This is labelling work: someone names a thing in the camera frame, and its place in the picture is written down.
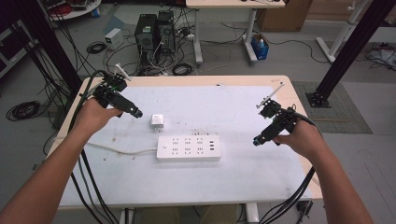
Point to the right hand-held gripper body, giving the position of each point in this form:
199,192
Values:
280,119

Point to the person's right hand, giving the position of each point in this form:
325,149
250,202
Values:
303,137

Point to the round white table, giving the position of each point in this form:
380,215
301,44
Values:
77,11

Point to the wooden desk white legs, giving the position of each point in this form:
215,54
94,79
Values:
224,3

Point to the small white box device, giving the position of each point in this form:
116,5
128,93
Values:
114,38

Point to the grey floor mat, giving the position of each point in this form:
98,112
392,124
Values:
345,115

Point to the blue open box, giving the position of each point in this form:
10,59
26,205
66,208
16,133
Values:
260,49

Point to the brown cardboard box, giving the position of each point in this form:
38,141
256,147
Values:
285,15

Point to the white charger plug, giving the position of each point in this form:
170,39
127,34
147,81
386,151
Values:
157,121

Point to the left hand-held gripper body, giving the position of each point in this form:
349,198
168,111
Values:
113,95

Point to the white power strip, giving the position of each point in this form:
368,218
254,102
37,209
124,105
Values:
188,148

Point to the white metal stand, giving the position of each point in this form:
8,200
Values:
341,34

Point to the black computer tower green label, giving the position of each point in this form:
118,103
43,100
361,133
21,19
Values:
145,37

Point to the white table mat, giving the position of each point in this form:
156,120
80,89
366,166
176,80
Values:
218,180

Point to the person's left hand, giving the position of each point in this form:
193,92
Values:
93,116

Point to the black metal post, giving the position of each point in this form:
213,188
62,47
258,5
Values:
351,46
49,43

